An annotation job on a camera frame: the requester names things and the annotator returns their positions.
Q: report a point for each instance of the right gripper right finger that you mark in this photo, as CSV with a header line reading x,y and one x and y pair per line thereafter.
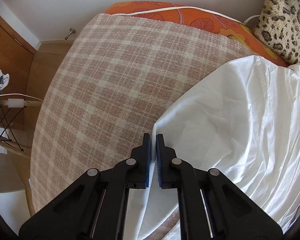
x,y
211,206

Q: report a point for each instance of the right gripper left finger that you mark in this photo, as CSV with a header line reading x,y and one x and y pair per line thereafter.
x,y
94,206

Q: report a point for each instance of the white long-sleeve shirt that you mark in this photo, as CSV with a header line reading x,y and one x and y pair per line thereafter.
x,y
244,119

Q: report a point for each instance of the pink plaid bed blanket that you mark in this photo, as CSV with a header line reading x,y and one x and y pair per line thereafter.
x,y
118,78

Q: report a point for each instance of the metal door stopper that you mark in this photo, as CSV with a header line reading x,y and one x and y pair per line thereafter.
x,y
71,32

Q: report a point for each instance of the wooden door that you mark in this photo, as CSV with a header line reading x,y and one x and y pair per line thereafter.
x,y
16,56

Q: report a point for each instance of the leopard print cushion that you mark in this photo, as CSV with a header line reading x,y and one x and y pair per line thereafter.
x,y
278,27

